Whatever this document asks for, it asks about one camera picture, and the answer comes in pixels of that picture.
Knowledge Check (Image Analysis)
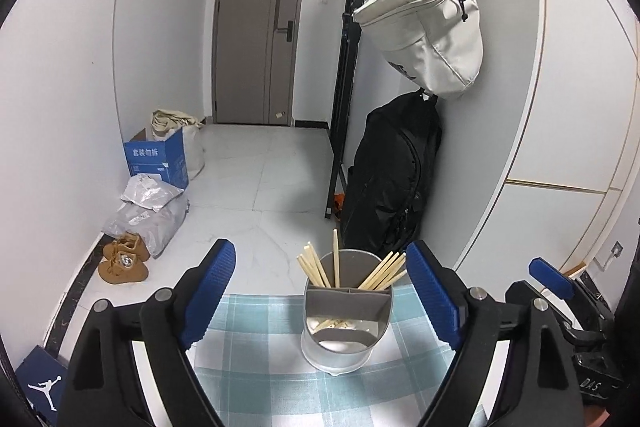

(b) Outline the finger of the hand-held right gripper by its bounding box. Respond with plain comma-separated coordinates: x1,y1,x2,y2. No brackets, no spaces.
529,258,577,301
505,279,576,343

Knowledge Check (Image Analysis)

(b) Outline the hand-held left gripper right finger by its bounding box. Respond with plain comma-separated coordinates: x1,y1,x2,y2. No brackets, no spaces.
405,241,586,427

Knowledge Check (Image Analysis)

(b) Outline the white plastic package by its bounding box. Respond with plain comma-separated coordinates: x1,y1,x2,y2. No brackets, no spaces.
120,174,185,213

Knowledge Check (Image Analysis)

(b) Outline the beige canvas tote bag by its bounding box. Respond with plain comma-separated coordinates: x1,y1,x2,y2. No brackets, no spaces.
151,108,207,180

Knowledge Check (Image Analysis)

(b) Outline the grey-brown door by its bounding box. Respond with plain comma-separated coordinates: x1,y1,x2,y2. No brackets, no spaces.
212,0,310,126

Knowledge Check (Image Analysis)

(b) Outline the bundle of wooden chopsticks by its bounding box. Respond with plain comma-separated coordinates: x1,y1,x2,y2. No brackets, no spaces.
296,228,408,333

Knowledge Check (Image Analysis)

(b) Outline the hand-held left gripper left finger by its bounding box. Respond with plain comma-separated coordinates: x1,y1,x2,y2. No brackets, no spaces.
60,238,237,427

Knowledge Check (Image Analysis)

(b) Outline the blue cardboard box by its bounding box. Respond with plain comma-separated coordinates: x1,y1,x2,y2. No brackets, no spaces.
123,127,190,190

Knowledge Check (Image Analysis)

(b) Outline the black coat rack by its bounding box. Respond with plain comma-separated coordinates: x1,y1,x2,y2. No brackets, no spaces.
325,0,376,219

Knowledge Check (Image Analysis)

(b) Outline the white utensil holder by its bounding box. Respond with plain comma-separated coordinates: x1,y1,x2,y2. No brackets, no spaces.
300,249,395,375

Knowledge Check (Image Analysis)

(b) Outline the teal checked tablecloth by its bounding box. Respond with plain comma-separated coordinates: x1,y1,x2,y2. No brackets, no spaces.
190,292,461,427

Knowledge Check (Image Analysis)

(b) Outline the grey plastic bag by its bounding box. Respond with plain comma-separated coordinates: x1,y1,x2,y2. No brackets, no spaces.
101,200,191,259

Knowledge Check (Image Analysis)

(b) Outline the black backpack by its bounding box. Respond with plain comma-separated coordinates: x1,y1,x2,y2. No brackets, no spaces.
340,90,443,253

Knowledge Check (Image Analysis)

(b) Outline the blue shoe box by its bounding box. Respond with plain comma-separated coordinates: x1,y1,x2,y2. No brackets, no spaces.
14,344,71,427

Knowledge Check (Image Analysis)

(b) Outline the beige sling bag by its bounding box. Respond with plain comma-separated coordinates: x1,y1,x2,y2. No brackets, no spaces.
352,0,485,101

